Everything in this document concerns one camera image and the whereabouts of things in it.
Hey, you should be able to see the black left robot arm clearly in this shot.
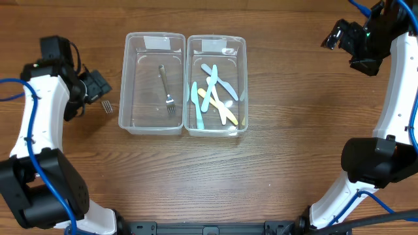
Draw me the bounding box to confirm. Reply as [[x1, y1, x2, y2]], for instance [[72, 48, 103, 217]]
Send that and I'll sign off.
[[1, 36, 129, 234]]

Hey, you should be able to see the clear plastic container right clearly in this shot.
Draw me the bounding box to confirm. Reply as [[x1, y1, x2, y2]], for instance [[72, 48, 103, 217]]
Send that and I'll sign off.
[[183, 35, 248, 138]]

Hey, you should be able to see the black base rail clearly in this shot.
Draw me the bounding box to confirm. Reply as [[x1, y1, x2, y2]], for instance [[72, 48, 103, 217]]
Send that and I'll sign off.
[[91, 211, 353, 235]]

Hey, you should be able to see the teal plastic knife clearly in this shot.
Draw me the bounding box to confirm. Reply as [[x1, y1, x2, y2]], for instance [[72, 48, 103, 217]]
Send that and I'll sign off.
[[191, 82, 204, 130]]

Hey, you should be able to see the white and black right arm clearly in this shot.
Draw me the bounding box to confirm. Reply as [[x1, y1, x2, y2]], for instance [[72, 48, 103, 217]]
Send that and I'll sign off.
[[294, 0, 417, 234]]

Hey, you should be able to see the wide metal fork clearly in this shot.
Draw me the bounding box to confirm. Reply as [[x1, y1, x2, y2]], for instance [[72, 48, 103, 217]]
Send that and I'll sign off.
[[159, 65, 176, 115]]

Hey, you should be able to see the pale grey-blue plastic knife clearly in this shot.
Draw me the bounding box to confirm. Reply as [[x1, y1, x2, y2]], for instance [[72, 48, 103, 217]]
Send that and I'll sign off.
[[201, 63, 238, 101]]

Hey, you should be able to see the light blue plastic knife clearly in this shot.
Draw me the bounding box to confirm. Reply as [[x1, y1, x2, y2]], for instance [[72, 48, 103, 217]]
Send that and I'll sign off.
[[201, 65, 218, 113]]

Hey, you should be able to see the dark metal fork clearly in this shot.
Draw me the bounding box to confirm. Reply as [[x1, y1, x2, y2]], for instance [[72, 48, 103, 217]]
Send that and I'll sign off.
[[101, 100, 113, 114]]

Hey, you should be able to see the clear plastic container left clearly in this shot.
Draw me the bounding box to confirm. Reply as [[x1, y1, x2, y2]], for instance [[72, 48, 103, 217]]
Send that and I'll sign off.
[[118, 32, 185, 135]]

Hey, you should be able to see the clear plastic container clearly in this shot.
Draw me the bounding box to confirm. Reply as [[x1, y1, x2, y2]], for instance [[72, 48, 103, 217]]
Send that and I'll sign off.
[[183, 35, 248, 138], [118, 32, 185, 135]]

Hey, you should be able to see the white plastic knife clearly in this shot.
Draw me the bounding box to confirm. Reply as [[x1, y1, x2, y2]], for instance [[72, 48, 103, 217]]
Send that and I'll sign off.
[[207, 77, 227, 125]]

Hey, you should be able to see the black hose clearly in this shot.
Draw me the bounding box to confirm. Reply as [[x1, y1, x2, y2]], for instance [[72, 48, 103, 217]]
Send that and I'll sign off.
[[313, 208, 418, 235]]

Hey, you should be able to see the yellow plastic knife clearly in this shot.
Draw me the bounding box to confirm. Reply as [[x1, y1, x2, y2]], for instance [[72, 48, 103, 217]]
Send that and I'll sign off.
[[197, 87, 239, 126]]

